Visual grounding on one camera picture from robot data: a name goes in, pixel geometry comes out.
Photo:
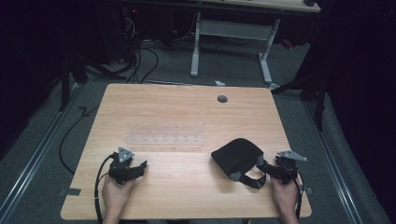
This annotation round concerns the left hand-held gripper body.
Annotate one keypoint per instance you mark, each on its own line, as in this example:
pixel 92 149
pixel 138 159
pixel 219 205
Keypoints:
pixel 122 161

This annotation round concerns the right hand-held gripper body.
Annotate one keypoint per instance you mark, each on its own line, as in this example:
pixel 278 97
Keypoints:
pixel 288 166

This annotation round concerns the metal floor rail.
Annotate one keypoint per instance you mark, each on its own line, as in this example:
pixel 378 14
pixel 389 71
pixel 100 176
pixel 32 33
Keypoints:
pixel 34 155
pixel 334 161

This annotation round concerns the white-framed wooden desk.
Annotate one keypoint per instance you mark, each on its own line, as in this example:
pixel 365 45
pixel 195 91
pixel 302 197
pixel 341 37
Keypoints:
pixel 236 29

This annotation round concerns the person's right hand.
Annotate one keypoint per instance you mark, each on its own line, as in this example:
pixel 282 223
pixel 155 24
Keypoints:
pixel 285 196

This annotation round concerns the grey tape strip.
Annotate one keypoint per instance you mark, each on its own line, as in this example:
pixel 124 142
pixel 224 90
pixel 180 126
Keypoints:
pixel 308 190
pixel 73 192

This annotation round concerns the person's left hand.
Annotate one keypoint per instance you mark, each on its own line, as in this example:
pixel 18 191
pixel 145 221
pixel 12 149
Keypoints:
pixel 115 194

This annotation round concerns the clear acrylic rack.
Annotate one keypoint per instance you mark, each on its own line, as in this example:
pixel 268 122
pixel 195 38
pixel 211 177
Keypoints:
pixel 166 135

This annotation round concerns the black metal stand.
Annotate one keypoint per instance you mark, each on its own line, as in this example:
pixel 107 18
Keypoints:
pixel 67 81
pixel 317 90

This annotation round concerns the white paper scrap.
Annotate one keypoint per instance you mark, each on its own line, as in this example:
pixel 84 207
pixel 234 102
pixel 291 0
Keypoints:
pixel 219 83

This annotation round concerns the black cloth pouch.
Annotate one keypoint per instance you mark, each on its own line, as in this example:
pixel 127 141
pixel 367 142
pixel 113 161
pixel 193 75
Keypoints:
pixel 236 157

